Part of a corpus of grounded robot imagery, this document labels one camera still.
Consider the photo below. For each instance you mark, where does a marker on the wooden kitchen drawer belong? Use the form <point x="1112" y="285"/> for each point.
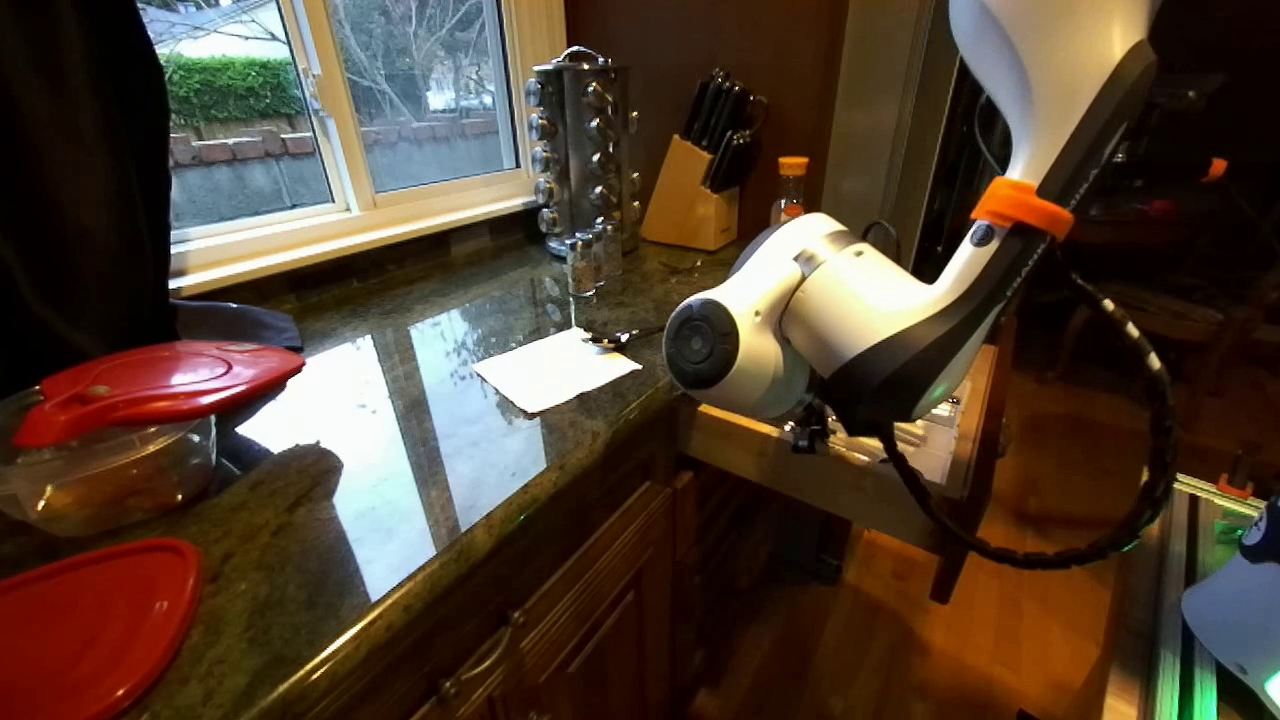
<point x="854" y="478"/>

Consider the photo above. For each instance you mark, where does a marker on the metal frame stand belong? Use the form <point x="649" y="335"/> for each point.
<point x="1196" y="631"/>

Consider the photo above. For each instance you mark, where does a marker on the steel spice rack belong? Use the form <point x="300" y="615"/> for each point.
<point x="582" y="131"/>

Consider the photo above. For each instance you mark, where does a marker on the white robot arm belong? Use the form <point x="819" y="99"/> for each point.
<point x="819" y="311"/>

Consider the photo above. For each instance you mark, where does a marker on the orange cap sauce bottle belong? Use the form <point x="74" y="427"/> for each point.
<point x="791" y="188"/>

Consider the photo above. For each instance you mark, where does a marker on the dark wood cabinet door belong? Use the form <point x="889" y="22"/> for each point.
<point x="593" y="642"/>

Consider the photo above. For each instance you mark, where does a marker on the red plastic lid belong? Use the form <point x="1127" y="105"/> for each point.
<point x="84" y="636"/>

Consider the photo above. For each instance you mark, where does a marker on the red lid glass bowl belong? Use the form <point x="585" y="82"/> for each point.
<point x="131" y="434"/>

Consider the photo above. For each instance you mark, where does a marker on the person in dark clothes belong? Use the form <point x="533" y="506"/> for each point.
<point x="84" y="199"/>

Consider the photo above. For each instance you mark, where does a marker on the white paper sheet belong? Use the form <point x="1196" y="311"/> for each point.
<point x="555" y="370"/>

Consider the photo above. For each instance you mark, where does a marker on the white framed window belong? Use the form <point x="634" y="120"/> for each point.
<point x="317" y="131"/>

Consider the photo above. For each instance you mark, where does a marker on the wooden knife block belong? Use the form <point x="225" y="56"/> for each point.
<point x="705" y="164"/>

